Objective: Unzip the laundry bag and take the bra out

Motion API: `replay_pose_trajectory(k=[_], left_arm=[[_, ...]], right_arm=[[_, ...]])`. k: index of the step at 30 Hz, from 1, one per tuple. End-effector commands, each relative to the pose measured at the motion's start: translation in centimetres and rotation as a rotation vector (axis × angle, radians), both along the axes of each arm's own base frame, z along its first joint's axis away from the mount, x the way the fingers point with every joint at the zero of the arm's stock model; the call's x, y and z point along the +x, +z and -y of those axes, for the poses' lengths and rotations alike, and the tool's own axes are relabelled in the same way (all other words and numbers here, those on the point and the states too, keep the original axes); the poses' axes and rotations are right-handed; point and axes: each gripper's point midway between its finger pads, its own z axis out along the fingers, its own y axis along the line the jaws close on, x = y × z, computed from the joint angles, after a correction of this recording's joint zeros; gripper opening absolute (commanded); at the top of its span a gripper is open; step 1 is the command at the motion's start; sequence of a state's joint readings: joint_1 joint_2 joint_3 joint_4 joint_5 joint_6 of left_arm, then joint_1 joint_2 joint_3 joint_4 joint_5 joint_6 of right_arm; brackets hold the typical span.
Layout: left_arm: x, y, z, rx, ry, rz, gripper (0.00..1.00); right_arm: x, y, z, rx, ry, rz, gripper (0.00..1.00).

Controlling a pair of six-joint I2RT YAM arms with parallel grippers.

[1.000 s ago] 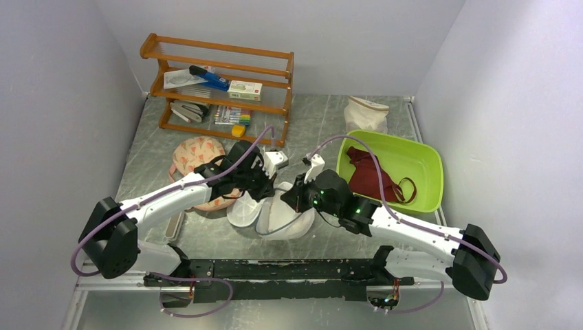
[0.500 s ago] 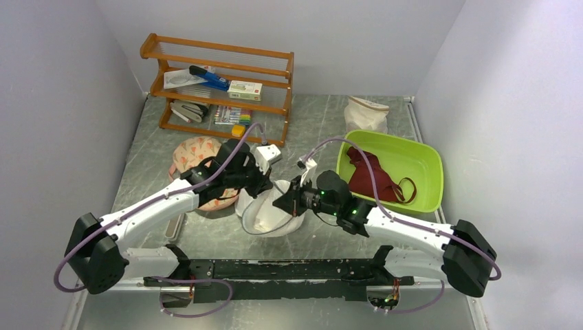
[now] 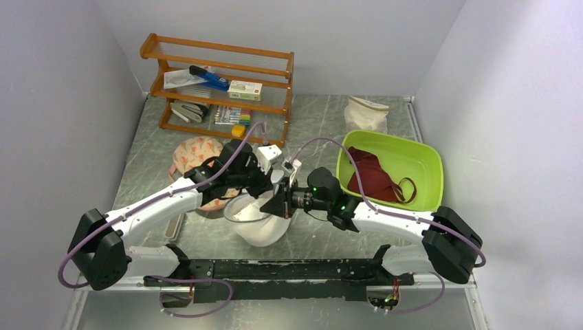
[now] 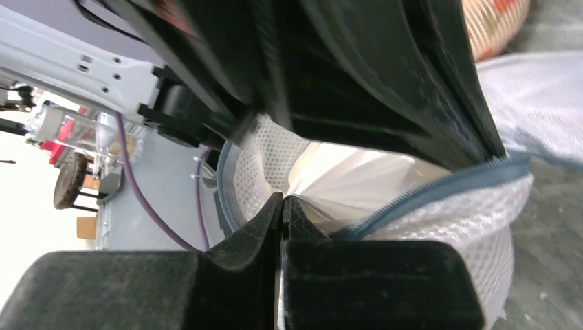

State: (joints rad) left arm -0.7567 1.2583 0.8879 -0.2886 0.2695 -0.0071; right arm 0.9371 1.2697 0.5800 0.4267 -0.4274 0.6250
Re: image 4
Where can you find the white mesh laundry bag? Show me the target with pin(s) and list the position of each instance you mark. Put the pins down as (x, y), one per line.
(354, 193)

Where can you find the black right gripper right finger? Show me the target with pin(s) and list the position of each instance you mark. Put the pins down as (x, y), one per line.
(349, 284)

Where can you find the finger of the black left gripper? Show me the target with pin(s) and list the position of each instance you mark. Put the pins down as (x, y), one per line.
(388, 75)
(229, 53)

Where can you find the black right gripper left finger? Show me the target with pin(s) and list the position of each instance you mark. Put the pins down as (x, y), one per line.
(234, 285)

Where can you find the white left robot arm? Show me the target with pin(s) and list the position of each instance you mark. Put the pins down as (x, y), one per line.
(34, 53)

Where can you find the floral print bra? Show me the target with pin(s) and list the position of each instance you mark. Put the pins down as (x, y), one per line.
(493, 24)

